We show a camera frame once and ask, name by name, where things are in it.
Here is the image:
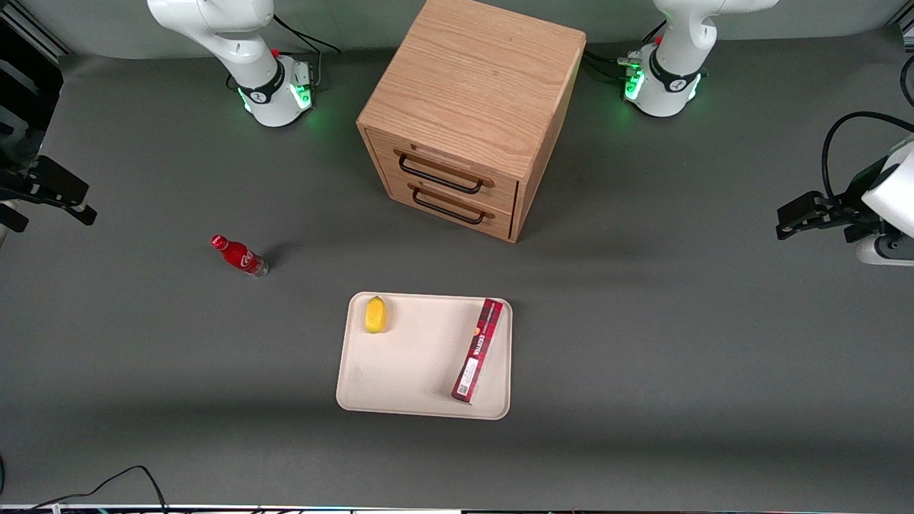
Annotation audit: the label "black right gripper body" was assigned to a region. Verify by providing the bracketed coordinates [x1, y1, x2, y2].
[0, 152, 45, 233]

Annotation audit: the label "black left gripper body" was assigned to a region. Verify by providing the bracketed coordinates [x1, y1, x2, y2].
[820, 158, 888, 244]

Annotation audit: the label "red coke bottle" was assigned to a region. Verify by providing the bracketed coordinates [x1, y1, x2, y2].
[210, 233, 270, 279]

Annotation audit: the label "cream plastic tray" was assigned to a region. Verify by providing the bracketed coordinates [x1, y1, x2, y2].
[335, 291, 514, 421]

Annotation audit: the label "red long snack box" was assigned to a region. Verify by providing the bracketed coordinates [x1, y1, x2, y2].
[450, 298, 506, 405]

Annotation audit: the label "wooden two-drawer cabinet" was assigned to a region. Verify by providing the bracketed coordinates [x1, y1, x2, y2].
[356, 0, 588, 244]

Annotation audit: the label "black left arm wrist cable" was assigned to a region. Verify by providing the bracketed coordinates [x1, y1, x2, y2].
[820, 110, 914, 202]

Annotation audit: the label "aluminium frame profile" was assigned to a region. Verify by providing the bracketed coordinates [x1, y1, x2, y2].
[0, 0, 74, 59]

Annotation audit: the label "black left arm base cables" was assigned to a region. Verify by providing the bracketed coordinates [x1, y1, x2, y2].
[581, 20, 668, 84]

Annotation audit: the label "black cable over table edge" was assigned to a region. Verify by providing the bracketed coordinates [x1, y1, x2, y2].
[0, 465, 170, 514]

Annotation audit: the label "black right arm base cable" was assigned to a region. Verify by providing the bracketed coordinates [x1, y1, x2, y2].
[271, 13, 343, 56]

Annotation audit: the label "black drawer handle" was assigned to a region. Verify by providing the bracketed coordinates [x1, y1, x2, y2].
[398, 153, 485, 195]
[412, 183, 487, 226]

